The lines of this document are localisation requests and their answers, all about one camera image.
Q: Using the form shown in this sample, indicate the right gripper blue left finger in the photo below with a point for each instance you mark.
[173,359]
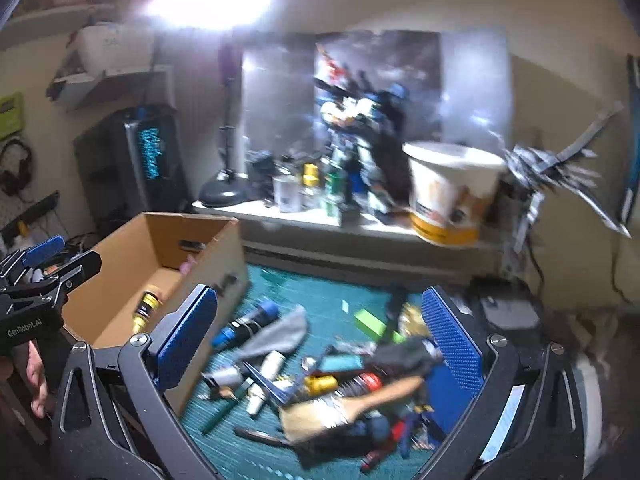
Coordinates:
[177,336]

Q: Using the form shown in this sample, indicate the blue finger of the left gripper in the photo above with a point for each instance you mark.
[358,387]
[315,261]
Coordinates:
[43,252]

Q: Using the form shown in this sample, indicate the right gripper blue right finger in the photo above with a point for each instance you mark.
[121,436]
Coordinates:
[460,353]

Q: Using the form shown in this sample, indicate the yellow capped black bottle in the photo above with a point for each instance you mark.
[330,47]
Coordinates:
[151,299]

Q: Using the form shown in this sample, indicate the blue grey angle ruler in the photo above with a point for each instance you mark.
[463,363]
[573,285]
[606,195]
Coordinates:
[283,396]

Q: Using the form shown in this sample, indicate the wooden handle paint brush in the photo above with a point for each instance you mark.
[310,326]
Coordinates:
[305,421]

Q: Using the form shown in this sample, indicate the person's left hand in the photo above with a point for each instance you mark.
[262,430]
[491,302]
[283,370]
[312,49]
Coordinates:
[37,381]

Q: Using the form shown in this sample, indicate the blue notebook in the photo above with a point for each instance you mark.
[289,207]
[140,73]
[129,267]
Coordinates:
[447,398]

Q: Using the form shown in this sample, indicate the black knit cloth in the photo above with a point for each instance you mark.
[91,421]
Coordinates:
[405,354]

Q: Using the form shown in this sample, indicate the blue black marker bottle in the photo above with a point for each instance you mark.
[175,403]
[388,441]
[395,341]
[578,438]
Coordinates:
[241,329]

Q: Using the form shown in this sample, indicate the dark green pen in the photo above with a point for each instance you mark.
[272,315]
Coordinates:
[236,397]

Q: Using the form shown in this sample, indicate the cardboard storage box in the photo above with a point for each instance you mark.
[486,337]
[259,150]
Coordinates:
[172,253]

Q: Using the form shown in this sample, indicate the white tube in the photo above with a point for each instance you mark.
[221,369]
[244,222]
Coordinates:
[268,371]

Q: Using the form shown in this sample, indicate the grey cloth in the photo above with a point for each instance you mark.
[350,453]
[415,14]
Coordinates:
[284,336]

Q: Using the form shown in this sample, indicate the green cutting mat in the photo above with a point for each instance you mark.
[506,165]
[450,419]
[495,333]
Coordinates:
[337,328]

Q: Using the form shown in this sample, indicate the black computer tower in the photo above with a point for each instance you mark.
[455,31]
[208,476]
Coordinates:
[130,162]

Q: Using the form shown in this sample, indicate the black desk lamp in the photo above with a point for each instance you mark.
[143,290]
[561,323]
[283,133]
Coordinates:
[226,188]

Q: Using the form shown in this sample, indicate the clear glass jar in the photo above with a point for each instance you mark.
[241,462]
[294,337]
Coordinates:
[286,190]

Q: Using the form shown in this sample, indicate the yellow white paper bucket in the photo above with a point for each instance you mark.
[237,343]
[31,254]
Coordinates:
[452,187]

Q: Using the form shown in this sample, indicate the white printer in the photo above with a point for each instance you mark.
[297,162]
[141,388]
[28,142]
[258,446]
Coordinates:
[99,53]

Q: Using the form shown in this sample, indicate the grey winged model kit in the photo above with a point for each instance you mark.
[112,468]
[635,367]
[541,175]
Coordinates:
[535,171]

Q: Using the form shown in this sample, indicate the blue white robot figure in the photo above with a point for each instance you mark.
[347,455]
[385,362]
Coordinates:
[367,128]

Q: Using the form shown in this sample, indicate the black craft knife handle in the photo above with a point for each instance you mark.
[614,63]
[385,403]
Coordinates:
[261,437]

